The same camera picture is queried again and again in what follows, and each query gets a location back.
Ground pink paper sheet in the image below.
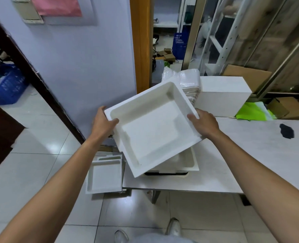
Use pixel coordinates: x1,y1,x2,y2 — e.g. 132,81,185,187
30,0,83,17

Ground flat brown cardboard sheet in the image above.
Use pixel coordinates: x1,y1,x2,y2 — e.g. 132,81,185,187
223,64,272,93

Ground white metal ladder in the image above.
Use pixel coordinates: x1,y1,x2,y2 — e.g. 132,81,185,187
200,0,248,76

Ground white foam box on table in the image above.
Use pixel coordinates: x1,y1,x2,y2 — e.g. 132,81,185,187
144,147,199,176

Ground person's shoe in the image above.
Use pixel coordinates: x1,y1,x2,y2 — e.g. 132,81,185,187
166,218,182,236
114,230,130,243

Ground person's right forearm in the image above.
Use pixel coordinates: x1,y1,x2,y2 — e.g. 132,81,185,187
207,129,299,243

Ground orange wooden door frame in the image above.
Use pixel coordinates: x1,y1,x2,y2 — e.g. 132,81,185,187
130,0,154,94

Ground white table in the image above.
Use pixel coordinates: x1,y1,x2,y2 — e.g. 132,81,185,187
122,116,299,204

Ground stack of clear plastic bags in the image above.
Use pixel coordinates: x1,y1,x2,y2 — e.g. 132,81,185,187
162,66,201,103

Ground small brown cardboard boxes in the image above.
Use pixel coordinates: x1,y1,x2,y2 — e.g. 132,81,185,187
156,48,176,63

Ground person's right shoe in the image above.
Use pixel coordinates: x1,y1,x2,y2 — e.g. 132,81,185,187
166,218,182,236

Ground black cloth piece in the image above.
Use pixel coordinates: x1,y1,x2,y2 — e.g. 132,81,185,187
279,124,295,139

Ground person's left hand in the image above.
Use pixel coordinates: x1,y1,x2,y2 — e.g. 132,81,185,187
92,106,119,141

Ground beige wall switch panel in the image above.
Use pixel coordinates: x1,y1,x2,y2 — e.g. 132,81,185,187
11,0,44,24

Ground person's left shoe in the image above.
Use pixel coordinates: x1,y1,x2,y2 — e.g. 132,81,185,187
114,230,130,243

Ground person's left forearm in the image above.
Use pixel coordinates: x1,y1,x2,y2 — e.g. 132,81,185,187
0,136,102,243

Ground white foam tray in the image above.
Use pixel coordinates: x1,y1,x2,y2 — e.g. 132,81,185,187
104,81,209,178

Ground blue plastic basket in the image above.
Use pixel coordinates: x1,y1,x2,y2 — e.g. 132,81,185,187
172,32,188,60

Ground dark brown wooden door frame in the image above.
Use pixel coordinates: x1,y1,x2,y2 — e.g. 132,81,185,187
0,7,86,144

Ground brown cardboard box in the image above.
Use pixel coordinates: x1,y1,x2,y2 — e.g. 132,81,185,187
267,97,299,120

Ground person's right hand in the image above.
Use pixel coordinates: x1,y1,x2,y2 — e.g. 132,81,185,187
187,108,220,139

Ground green plastic bag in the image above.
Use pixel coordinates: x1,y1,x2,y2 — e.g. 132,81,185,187
235,101,277,121

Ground stack of white foam trays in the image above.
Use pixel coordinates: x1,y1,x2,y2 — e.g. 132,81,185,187
85,154,127,195

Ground blue plastic crate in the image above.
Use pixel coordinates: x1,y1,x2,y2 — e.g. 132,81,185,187
0,64,28,105

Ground large white foam block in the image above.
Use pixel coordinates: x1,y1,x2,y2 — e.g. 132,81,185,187
195,76,252,118

